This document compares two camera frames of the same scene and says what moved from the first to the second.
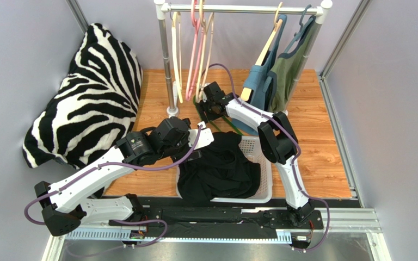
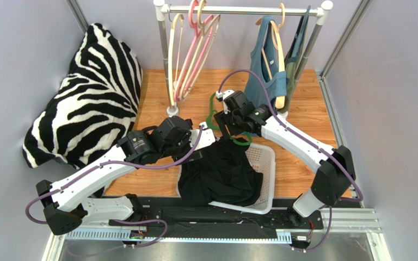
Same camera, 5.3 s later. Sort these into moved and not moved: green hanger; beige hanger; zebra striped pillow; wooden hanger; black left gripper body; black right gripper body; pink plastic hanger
Moved: wooden hanger; beige hanger; black right gripper body; pink plastic hanger; green hanger
Not moved: zebra striped pillow; black left gripper body
